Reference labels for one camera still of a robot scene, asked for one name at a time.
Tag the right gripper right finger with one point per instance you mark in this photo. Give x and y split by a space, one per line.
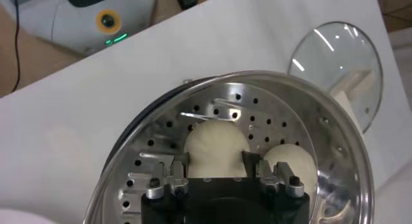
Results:
277 177

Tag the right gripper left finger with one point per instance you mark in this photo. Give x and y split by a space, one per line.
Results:
167 183

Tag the white steamed baozi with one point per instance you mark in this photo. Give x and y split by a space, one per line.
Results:
296 161
215 148

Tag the round glass pot lid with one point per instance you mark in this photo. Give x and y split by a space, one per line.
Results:
338 51

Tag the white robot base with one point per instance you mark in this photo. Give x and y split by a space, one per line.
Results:
74 19

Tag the stainless steel steamer basket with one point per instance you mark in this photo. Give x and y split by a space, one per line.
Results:
338 132

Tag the round white plate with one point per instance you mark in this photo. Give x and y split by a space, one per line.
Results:
16 219

